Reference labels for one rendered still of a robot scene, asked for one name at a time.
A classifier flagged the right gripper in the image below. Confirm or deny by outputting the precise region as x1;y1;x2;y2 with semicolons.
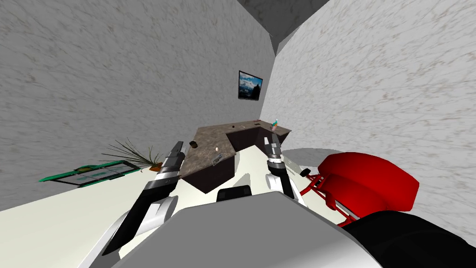
264;133;284;163

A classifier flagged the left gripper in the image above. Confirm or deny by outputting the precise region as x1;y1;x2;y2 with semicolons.
159;141;186;176

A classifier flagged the brown corner desk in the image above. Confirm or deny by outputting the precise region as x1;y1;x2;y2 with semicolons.
178;119;292;194

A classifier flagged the green potted plant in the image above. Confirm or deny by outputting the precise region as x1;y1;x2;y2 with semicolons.
101;137;165;173

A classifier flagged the framed landscape picture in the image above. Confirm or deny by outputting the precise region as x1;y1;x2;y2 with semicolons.
238;70;264;101

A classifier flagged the green framed glass table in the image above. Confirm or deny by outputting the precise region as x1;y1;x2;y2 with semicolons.
39;160;142;188

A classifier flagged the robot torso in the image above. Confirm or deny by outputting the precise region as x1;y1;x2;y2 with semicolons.
122;185;384;268

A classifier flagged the red chair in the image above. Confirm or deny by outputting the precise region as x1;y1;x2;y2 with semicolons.
299;151;421;228

